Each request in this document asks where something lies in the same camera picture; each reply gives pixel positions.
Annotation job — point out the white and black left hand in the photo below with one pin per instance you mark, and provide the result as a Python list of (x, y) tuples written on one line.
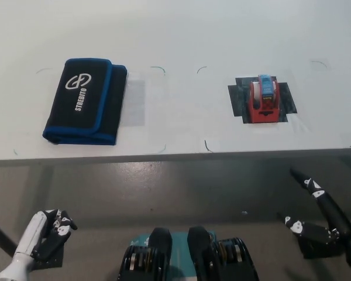
[(35, 231)]

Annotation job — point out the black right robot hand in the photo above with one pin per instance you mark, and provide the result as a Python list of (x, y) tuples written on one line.
[(324, 205)]

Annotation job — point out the red tape dispenser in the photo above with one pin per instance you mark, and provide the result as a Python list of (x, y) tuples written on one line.
[(264, 112)]

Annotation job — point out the black tape patch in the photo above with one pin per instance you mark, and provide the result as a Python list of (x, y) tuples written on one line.
[(286, 98)]

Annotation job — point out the translucent grey tape patch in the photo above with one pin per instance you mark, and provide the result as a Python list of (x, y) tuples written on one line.
[(137, 102)]

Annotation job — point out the black floor mat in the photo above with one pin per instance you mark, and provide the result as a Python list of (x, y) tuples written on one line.
[(51, 263), (313, 248)]

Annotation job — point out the black ribbed robot body block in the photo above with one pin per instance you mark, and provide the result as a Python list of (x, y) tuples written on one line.
[(147, 257), (222, 257)]

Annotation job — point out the black and blue pouch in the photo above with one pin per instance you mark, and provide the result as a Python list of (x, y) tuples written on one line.
[(82, 102)]

